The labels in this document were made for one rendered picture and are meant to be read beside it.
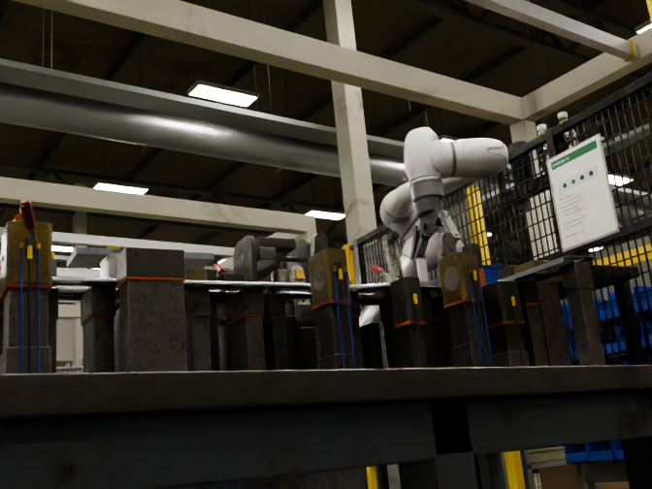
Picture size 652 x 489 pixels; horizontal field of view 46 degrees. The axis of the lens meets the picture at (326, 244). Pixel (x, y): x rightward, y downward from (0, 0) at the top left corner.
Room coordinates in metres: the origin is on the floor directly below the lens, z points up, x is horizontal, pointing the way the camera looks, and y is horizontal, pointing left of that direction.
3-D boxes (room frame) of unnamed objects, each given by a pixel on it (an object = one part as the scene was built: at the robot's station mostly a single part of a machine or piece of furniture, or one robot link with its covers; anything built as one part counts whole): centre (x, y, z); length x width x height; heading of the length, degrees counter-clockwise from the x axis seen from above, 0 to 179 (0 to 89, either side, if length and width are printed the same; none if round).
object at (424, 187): (2.01, -0.29, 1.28); 0.09 x 0.09 x 0.06
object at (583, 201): (2.23, -0.80, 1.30); 0.23 x 0.02 x 0.31; 29
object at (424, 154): (2.01, -0.31, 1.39); 0.13 x 0.11 x 0.16; 94
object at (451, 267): (1.83, -0.33, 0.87); 0.12 x 0.07 x 0.35; 29
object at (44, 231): (1.36, 0.55, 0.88); 0.14 x 0.09 x 0.36; 29
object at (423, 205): (2.01, -0.29, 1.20); 0.08 x 0.07 x 0.09; 29
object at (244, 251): (2.05, 0.15, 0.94); 0.18 x 0.13 x 0.49; 119
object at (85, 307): (1.61, 0.50, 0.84); 0.12 x 0.05 x 0.29; 29
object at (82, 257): (2.00, 0.50, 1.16); 0.37 x 0.14 x 0.02; 119
